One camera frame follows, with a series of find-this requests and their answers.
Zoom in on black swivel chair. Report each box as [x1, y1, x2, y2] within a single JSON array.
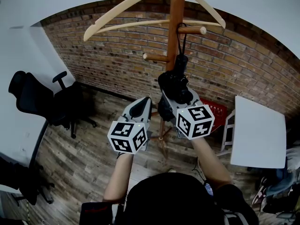
[[0, 158, 56, 206]]

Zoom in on brown wooden coat rack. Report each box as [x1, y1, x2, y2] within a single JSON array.
[[142, 0, 207, 159]]

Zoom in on white square table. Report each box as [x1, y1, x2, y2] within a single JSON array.
[[230, 95, 287, 169]]

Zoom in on light wooden clothes hanger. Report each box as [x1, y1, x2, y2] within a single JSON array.
[[83, 0, 226, 42]]

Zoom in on black umbrella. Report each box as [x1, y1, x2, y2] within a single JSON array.
[[157, 22, 192, 123]]

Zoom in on thin black cable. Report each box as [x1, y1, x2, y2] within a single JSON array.
[[191, 157, 207, 182]]

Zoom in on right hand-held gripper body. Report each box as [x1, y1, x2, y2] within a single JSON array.
[[172, 99, 216, 140]]

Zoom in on person's right forearm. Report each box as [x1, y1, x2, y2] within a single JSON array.
[[191, 138, 233, 191]]

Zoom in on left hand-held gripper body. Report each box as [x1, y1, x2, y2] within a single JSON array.
[[107, 115, 153, 155]]

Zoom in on person's black shirt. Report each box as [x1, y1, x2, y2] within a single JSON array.
[[79, 172, 260, 225]]

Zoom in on person's left forearm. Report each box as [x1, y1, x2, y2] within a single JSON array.
[[103, 152, 134, 203]]

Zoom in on black office chair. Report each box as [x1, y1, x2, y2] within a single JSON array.
[[8, 70, 98, 139]]

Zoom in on large white desk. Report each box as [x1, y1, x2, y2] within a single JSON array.
[[0, 26, 75, 168]]

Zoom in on black phone with blue screen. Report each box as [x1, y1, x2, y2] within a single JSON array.
[[204, 183, 214, 198]]

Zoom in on red fire extinguisher box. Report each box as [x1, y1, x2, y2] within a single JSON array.
[[200, 97, 227, 133]]

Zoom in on white chair frame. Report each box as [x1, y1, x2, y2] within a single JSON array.
[[215, 110, 236, 157]]

